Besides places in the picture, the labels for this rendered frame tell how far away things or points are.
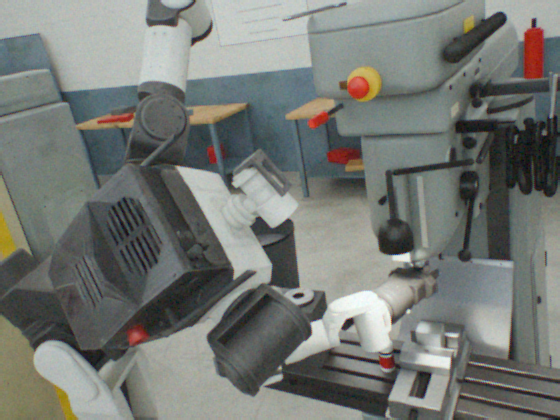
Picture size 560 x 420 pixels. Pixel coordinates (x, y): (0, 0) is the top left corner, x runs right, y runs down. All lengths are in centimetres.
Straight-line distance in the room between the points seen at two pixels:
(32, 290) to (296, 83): 528
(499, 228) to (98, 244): 119
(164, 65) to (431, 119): 53
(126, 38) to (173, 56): 644
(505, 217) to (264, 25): 489
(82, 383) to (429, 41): 89
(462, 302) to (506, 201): 34
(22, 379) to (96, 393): 153
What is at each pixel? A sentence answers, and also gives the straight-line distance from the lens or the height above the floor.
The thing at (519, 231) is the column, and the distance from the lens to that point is 175.
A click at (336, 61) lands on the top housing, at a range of 105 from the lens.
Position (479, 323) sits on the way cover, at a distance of 178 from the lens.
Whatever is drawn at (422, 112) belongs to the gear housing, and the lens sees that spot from 112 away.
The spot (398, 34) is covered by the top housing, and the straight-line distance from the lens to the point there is 101.
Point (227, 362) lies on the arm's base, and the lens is 89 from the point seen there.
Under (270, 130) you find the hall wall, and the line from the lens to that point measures 650.
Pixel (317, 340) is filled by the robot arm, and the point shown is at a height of 123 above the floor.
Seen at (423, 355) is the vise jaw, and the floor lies 104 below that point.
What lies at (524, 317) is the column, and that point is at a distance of 189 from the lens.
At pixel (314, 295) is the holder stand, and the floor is 112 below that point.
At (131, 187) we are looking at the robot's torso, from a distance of 86.
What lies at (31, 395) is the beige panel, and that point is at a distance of 273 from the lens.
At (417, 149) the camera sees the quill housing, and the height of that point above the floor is 159.
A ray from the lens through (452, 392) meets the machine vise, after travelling 150.
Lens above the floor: 193
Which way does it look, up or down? 21 degrees down
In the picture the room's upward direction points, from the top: 10 degrees counter-clockwise
